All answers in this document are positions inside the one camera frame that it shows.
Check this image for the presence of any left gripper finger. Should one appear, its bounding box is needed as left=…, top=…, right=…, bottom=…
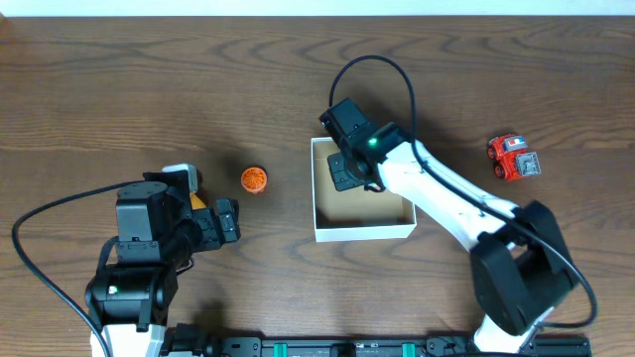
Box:
left=216, top=198, right=239, bottom=223
left=219, top=217, right=241, bottom=244

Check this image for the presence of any white cardboard box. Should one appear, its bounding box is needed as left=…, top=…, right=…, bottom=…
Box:
left=311, top=137, right=417, bottom=243

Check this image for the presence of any red toy truck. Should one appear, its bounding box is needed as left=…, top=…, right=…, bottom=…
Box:
left=487, top=134, right=542, bottom=181

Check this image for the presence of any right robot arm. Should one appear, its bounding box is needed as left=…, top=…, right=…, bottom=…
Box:
left=319, top=99, right=579, bottom=353

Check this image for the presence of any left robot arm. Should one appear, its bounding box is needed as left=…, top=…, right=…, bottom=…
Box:
left=85, top=165, right=240, bottom=356

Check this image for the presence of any orange white toy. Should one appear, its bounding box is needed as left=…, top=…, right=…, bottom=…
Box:
left=162, top=163, right=206, bottom=210

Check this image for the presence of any orange ribbed toy ball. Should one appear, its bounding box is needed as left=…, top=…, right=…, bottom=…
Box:
left=240, top=167, right=268, bottom=194

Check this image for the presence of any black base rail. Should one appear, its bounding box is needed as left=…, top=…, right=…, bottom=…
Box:
left=159, top=322, right=592, bottom=357

